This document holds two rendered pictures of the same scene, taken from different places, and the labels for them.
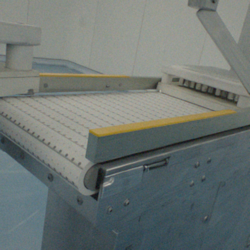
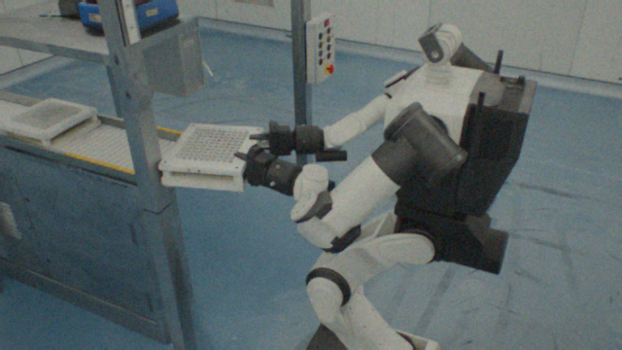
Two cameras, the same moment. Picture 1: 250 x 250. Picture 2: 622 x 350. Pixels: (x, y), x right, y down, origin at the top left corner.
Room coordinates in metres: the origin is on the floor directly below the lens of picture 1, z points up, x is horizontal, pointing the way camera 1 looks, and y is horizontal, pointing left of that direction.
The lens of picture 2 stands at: (0.35, 1.70, 1.71)
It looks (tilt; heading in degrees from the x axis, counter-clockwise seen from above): 32 degrees down; 257
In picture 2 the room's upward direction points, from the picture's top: 2 degrees counter-clockwise
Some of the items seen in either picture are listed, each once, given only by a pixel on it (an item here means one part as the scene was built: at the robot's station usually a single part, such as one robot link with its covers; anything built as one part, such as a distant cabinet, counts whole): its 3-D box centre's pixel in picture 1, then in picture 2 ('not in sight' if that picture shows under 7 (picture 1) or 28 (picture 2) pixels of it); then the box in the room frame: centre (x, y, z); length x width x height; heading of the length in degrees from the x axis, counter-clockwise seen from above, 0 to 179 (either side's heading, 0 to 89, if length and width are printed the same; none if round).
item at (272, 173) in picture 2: not in sight; (269, 171); (0.15, 0.44, 0.94); 0.12 x 0.10 x 0.13; 132
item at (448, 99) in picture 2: not in sight; (455, 137); (-0.26, 0.68, 1.11); 0.34 x 0.30 x 0.36; 51
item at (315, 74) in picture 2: not in sight; (320, 48); (-0.24, -0.44, 0.97); 0.17 x 0.06 x 0.26; 49
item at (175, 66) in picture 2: not in sight; (164, 57); (0.39, -0.02, 1.14); 0.22 x 0.11 x 0.20; 139
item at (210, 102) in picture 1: (219, 97); (51, 129); (0.84, -0.24, 0.84); 0.24 x 0.24 x 0.02; 49
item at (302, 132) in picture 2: not in sight; (289, 140); (0.06, 0.28, 0.95); 0.12 x 0.10 x 0.13; 173
